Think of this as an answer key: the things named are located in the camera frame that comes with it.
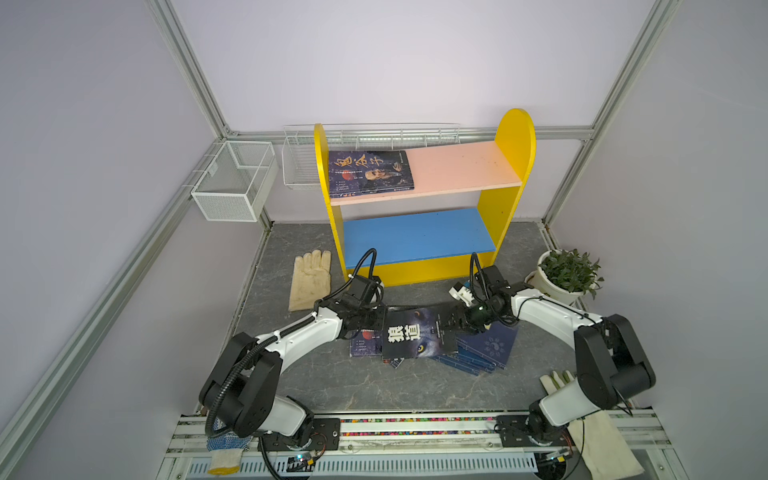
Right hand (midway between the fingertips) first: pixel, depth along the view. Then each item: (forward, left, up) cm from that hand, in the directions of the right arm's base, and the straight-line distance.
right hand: (446, 332), depth 84 cm
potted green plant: (+13, -34, +10) cm, 38 cm away
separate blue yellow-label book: (-7, +14, -3) cm, 17 cm away
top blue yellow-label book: (-2, -14, -3) cm, 14 cm away
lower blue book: (-8, -3, -6) cm, 10 cm away
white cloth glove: (-27, -36, -7) cm, 46 cm away
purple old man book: (-2, +23, -2) cm, 23 cm away
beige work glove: (+21, +44, -5) cm, 49 cm away
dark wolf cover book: (0, +8, 0) cm, 8 cm away
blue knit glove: (-28, +55, -5) cm, 62 cm away
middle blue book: (-7, -7, -4) cm, 11 cm away
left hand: (+3, +18, 0) cm, 18 cm away
